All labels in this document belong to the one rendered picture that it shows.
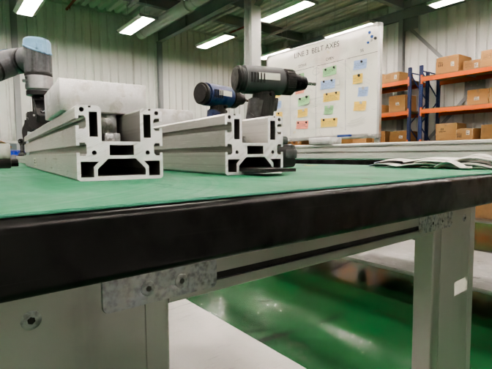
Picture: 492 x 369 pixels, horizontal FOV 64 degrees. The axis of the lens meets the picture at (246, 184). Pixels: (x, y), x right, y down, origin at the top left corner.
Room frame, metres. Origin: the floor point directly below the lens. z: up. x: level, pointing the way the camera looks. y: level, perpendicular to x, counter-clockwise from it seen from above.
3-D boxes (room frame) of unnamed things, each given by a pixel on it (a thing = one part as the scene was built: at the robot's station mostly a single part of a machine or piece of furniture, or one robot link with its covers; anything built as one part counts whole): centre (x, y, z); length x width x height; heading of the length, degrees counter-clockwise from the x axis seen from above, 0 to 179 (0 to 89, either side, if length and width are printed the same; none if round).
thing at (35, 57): (1.19, 0.62, 1.10); 0.09 x 0.08 x 0.11; 68
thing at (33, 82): (1.18, 0.62, 1.02); 0.08 x 0.08 x 0.05
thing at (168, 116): (0.90, 0.20, 0.87); 0.16 x 0.11 x 0.07; 33
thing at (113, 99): (0.59, 0.23, 0.87); 0.16 x 0.11 x 0.07; 33
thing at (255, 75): (0.88, -0.07, 0.89); 0.20 x 0.08 x 0.22; 111
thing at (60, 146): (0.80, 0.36, 0.82); 0.80 x 0.10 x 0.09; 33
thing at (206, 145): (0.90, 0.20, 0.82); 0.80 x 0.10 x 0.09; 33
